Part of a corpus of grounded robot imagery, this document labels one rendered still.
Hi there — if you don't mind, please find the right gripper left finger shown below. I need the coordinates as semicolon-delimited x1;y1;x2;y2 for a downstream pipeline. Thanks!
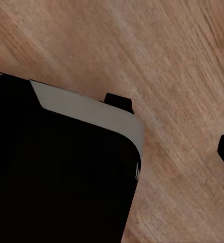
0;135;17;180

